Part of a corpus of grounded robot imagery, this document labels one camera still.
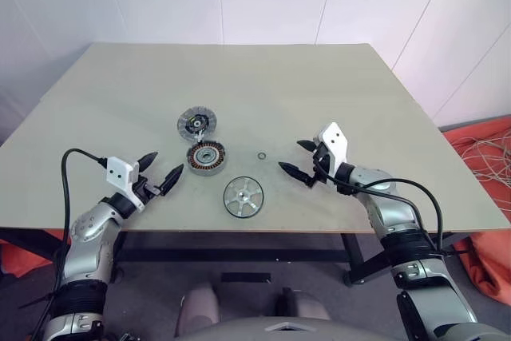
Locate silver spoked cover plate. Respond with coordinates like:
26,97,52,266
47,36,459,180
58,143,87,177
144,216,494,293
222,175,265,220

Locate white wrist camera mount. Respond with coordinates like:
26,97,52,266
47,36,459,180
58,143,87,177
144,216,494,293
315,121,350,176
105,156,145,212

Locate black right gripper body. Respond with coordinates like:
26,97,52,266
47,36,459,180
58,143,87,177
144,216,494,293
312,142,339,188

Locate finned silver motor end cap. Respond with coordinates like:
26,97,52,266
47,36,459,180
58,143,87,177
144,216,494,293
176,105,219,142

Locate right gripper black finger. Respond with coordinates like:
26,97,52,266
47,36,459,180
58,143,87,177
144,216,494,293
296,139,319,155
277,161,315,188

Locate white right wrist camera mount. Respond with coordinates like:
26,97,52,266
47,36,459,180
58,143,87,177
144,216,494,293
315,121,350,176

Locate black strip on floor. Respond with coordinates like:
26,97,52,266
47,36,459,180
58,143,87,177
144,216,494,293
220,272,272,284

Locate tangled white cable bundle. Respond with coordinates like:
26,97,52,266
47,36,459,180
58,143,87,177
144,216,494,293
454,123,511,189

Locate orange floor mat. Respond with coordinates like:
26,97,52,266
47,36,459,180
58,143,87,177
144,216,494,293
439,114,511,224

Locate dark rounded robot leg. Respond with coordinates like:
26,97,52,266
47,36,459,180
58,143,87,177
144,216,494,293
275,286,333,323
175,281,221,339

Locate orange fabric bag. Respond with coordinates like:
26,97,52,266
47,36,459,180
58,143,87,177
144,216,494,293
0,238,61,279
458,232,511,307

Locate grey robot torso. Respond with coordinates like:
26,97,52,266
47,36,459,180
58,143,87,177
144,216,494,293
215,315,405,341

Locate black metal table frame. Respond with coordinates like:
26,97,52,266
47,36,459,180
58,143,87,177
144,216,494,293
0,228,480,287

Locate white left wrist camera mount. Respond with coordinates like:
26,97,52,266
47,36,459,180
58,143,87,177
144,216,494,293
105,156,145,212

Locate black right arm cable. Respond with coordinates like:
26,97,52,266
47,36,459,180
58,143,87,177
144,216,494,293
313,157,446,256

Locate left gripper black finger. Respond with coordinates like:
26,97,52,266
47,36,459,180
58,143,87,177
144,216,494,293
137,151,160,172
159,163,185,197

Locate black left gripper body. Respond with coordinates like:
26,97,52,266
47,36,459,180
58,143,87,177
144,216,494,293
133,170,164,204

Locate dark rounded right robot leg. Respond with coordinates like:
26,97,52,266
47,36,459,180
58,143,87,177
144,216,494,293
275,286,333,323

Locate copper wound stator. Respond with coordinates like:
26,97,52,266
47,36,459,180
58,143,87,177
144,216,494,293
185,141,231,176

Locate dark rounded left robot leg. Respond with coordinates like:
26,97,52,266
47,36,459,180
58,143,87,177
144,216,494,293
175,281,221,339

